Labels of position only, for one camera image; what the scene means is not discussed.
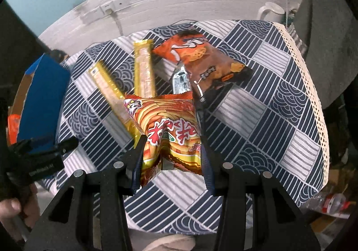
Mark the red orange snack bag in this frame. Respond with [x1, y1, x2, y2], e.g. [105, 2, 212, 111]
[8, 114, 21, 145]

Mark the orange noodle snack bag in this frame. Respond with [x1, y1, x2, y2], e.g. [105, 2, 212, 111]
[124, 91, 202, 187]

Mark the thin gold snack bar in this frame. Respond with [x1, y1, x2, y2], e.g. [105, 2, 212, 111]
[89, 60, 140, 147]

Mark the silver foil snack packet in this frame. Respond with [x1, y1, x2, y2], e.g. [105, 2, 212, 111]
[171, 63, 192, 94]

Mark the orange brown chip bag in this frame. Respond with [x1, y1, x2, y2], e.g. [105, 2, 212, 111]
[153, 30, 252, 98]

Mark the gold wafer bar wrapper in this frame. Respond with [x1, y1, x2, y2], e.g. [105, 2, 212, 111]
[134, 39, 156, 98]

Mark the person's left hand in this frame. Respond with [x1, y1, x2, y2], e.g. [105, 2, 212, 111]
[1, 184, 41, 241]

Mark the blue cardboard box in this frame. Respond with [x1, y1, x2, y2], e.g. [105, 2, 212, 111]
[9, 54, 70, 153]

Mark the navy patterned tablecloth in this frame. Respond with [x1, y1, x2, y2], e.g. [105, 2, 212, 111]
[41, 19, 331, 236]

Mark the black office chair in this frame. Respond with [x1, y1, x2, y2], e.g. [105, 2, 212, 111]
[1, 1, 68, 96]

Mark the plastic water bottle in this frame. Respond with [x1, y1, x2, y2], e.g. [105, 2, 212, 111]
[303, 192, 357, 219]

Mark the white electric kettle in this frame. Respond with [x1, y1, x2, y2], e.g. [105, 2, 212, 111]
[256, 2, 285, 23]

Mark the grey hanging towel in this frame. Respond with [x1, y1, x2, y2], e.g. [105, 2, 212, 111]
[293, 0, 357, 108]

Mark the grey power cable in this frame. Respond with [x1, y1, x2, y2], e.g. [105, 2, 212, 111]
[110, 12, 125, 37]

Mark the white wall socket strip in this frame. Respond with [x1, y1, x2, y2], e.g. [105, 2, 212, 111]
[80, 0, 130, 25]

